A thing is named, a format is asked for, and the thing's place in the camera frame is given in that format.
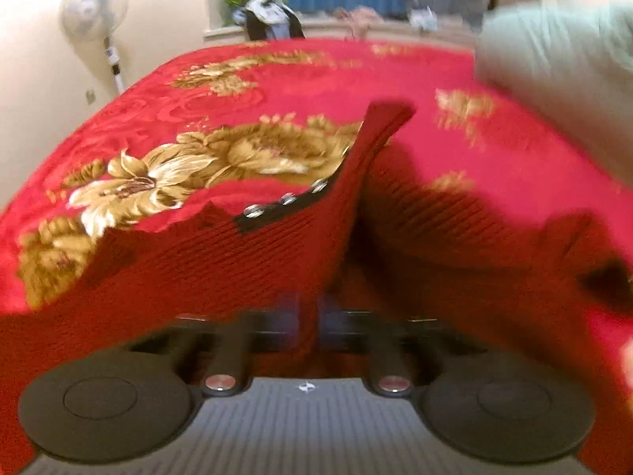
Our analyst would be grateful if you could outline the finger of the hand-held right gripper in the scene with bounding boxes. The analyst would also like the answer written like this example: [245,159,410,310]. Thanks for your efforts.
[582,257,630,304]

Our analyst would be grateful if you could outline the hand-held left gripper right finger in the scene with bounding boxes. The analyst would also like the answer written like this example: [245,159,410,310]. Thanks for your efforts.
[316,297,453,397]

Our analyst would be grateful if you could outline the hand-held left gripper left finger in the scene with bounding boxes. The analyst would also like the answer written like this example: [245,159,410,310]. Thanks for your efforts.
[129,296,306,397]

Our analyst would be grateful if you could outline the red knit sweater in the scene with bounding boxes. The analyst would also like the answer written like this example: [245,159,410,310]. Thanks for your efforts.
[0,101,633,475]

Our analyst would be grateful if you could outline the pink clothes pile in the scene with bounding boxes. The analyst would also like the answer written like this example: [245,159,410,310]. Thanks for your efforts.
[332,6,391,39]

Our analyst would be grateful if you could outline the pale green pillow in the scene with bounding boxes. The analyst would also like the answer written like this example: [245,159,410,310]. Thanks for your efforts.
[477,0,633,184]

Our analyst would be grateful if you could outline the red floral blanket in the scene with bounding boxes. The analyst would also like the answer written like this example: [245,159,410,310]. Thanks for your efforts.
[0,37,633,317]

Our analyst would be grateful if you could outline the white standing fan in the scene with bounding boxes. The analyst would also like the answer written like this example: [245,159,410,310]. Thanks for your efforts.
[59,0,130,96]

